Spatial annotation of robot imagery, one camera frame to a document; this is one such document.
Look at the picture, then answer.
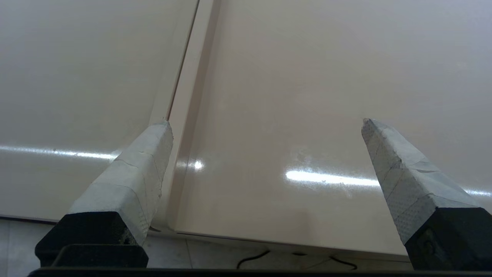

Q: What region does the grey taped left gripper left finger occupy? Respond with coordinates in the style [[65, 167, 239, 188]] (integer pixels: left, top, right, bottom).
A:
[[35, 119, 174, 268]]

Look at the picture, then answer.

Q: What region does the black floor cable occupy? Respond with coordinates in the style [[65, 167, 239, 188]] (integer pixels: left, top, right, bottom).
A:
[[330, 255, 358, 270], [236, 250, 272, 269]]

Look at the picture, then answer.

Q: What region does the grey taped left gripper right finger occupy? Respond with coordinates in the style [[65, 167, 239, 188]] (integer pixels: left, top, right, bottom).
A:
[[361, 118, 492, 270]]

